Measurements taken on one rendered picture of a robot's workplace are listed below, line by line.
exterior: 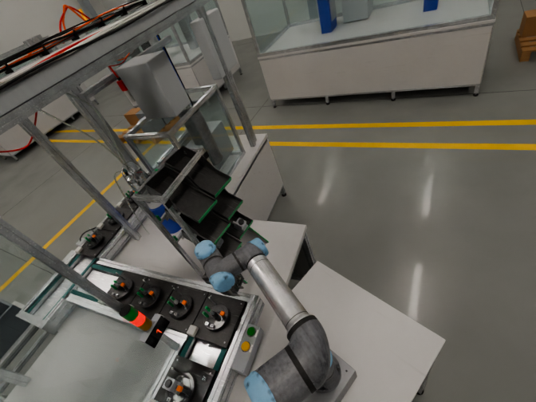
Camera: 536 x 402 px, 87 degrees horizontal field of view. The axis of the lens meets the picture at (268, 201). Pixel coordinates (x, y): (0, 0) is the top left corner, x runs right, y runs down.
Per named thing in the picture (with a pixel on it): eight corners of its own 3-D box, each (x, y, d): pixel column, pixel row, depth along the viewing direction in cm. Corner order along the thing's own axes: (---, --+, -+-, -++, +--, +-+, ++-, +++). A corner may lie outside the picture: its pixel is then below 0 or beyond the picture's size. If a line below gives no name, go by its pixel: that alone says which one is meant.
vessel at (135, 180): (169, 197, 210) (139, 156, 185) (158, 210, 202) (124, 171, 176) (155, 195, 216) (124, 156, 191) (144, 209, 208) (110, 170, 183)
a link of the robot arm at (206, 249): (196, 261, 96) (189, 246, 102) (210, 277, 103) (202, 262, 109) (216, 248, 97) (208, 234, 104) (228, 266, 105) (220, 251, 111)
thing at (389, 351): (444, 341, 123) (446, 339, 121) (317, 571, 91) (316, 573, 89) (318, 263, 169) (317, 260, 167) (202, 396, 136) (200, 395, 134)
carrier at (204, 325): (247, 302, 151) (238, 291, 143) (227, 349, 137) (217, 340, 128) (210, 293, 162) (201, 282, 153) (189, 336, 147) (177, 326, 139)
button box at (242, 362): (264, 331, 143) (260, 326, 138) (247, 376, 130) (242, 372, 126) (252, 327, 146) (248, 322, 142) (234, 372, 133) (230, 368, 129)
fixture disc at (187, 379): (202, 378, 129) (199, 377, 127) (186, 414, 120) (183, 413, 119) (179, 368, 135) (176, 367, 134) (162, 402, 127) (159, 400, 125)
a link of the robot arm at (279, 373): (313, 384, 108) (317, 392, 62) (281, 411, 105) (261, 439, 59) (295, 355, 114) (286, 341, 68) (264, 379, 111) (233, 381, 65)
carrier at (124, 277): (150, 277, 184) (139, 267, 176) (126, 313, 169) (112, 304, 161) (125, 271, 195) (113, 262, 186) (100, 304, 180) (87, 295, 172)
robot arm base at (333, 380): (348, 371, 116) (347, 364, 109) (325, 402, 111) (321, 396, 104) (320, 344, 126) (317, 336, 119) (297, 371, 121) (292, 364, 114)
